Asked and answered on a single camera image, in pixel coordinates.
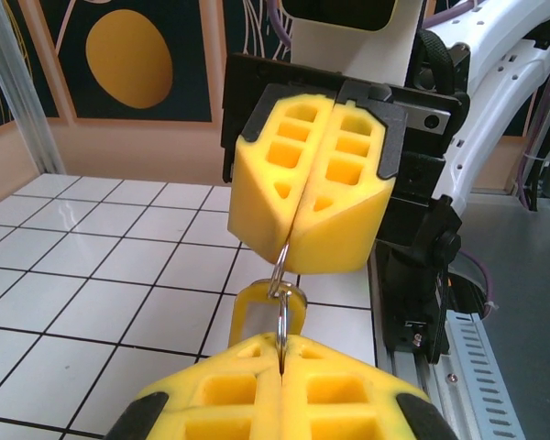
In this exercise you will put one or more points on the yellow plastic key tag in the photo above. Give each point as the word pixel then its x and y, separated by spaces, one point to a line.
pixel 245 316

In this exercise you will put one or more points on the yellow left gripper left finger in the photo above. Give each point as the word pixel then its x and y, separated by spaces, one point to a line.
pixel 220 399

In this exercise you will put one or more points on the aluminium corner post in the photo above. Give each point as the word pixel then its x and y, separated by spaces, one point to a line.
pixel 27 114

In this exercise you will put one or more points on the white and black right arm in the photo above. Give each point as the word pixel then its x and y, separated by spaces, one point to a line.
pixel 499 27

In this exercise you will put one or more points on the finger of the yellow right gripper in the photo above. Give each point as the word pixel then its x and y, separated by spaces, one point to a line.
pixel 256 197
pixel 348 229

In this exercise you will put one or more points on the grey metal base sheet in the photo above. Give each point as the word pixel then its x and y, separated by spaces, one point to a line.
pixel 527 284

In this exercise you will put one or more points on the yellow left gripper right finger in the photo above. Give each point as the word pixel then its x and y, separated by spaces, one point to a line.
pixel 348 399

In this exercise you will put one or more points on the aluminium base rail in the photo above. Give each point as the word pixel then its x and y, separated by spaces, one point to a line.
pixel 408 385

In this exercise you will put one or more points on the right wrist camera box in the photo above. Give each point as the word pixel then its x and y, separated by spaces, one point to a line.
pixel 348 50

